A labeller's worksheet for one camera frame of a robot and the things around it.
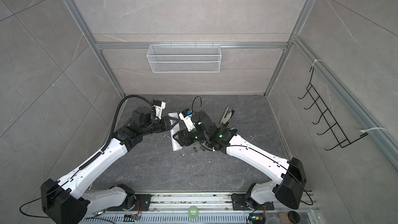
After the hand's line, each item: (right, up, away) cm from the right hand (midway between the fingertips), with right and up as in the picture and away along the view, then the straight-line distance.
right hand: (178, 133), depth 71 cm
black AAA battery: (+7, -13, +20) cm, 25 cm away
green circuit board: (+36, -39, -1) cm, 54 cm away
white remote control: (-1, -5, -1) cm, 6 cm away
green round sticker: (+7, -37, +1) cm, 38 cm away
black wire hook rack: (+66, +2, -7) cm, 67 cm away
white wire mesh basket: (-1, +44, +30) cm, 53 cm away
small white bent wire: (-12, -6, +27) cm, 30 cm away
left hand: (-1, +7, +3) cm, 8 cm away
